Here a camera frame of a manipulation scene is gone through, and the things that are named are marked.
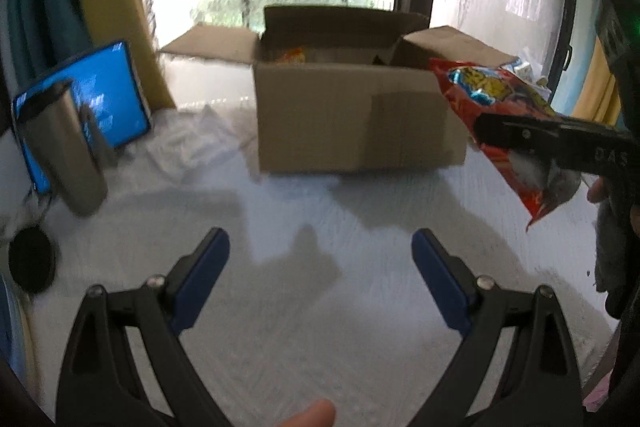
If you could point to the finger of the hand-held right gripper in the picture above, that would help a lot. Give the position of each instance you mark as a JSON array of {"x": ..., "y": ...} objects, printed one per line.
[{"x": 520, "y": 132}]

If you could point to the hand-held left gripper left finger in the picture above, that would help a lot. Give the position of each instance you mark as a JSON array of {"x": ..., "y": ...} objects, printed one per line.
[{"x": 200, "y": 277}]

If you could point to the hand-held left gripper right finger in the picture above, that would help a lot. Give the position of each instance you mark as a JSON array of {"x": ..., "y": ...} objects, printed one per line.
[{"x": 440, "y": 282}]

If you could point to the red snack bag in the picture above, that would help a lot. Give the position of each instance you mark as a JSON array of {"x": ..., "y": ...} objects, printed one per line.
[{"x": 480, "y": 92}]

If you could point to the brown cardboard box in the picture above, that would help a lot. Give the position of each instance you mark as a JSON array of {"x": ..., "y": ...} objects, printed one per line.
[{"x": 340, "y": 122}]

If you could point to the yellow cartoon snack packet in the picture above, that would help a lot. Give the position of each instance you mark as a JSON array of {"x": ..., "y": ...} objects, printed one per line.
[{"x": 292, "y": 56}]

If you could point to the person's right hand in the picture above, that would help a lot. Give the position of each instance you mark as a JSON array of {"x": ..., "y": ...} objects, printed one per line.
[{"x": 598, "y": 192}]

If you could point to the person's left hand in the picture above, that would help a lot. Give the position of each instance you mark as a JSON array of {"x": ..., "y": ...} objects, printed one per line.
[{"x": 310, "y": 414}]

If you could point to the yellow curtain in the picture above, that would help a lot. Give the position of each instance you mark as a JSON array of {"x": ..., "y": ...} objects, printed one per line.
[
  {"x": 110, "y": 7},
  {"x": 600, "y": 57}
]

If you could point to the white crumpled plastic bag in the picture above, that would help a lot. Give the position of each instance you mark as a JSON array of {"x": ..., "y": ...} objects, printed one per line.
[{"x": 522, "y": 68}]

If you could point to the clear plastic wrap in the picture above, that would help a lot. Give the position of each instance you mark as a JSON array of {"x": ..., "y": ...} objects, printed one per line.
[{"x": 190, "y": 142}]

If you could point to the black round pad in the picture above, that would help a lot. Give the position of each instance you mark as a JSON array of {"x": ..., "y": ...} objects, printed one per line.
[{"x": 31, "y": 259}]

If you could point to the stainless steel tumbler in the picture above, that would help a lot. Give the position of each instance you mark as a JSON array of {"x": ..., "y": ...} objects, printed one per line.
[{"x": 65, "y": 157}]

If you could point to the tablet with blue screen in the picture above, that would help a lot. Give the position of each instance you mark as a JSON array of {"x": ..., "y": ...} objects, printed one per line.
[{"x": 110, "y": 77}]

